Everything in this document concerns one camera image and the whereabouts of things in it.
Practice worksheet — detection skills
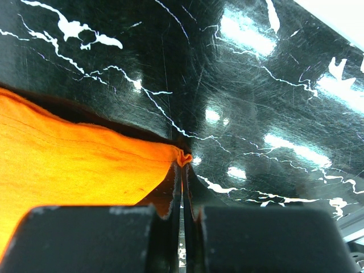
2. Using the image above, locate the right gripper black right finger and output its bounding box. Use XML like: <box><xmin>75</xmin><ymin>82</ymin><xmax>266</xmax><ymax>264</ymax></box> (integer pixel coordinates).
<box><xmin>181</xmin><ymin>165</ymin><xmax>357</xmax><ymax>272</ymax></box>

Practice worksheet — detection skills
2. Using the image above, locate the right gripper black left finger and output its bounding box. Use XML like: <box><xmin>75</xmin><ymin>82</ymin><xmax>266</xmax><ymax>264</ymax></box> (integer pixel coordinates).
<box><xmin>1</xmin><ymin>163</ymin><xmax>181</xmax><ymax>272</ymax></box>

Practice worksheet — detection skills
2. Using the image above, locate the orange t shirt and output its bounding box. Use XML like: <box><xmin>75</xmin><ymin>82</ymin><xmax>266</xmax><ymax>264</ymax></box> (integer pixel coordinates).
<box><xmin>1</xmin><ymin>89</ymin><xmax>192</xmax><ymax>253</ymax></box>

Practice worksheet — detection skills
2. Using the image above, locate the black marbled table mat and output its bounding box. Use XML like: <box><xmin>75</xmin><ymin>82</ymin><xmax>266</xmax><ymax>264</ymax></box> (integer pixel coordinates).
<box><xmin>1</xmin><ymin>1</ymin><xmax>363</xmax><ymax>220</ymax></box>

